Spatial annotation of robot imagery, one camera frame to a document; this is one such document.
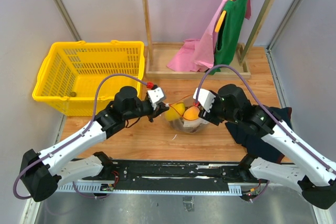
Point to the clear zip top bag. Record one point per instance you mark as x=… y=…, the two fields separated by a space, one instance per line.
x=186 y=126

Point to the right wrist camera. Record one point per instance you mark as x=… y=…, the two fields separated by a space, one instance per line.
x=204 y=98

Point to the orange peach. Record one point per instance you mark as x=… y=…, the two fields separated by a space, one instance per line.
x=191 y=113

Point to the yellow plastic basket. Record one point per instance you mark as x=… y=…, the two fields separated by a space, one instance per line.
x=95 y=71

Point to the wooden clothes rack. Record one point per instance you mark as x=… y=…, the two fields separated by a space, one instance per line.
x=158 y=54

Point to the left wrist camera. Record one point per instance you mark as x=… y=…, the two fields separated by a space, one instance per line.
x=156 y=96

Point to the yellow mango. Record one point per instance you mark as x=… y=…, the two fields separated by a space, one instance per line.
x=175 y=112

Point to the pink shirt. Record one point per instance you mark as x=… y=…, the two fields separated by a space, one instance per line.
x=198 y=51

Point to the green shirt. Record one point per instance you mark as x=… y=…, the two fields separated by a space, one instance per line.
x=229 y=33

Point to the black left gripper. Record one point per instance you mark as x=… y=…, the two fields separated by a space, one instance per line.
x=161 y=107

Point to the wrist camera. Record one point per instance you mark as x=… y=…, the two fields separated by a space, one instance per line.
x=156 y=96
x=204 y=98

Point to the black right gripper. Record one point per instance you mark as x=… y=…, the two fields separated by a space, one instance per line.
x=210 y=116

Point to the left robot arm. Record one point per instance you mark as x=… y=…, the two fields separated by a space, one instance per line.
x=43 y=172

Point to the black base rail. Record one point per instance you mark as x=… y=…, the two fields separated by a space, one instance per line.
x=157 y=177

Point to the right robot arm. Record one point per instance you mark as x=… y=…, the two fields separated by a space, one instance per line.
x=313 y=175

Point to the yellow clothes hanger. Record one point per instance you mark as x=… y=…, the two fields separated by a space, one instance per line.
x=220 y=21

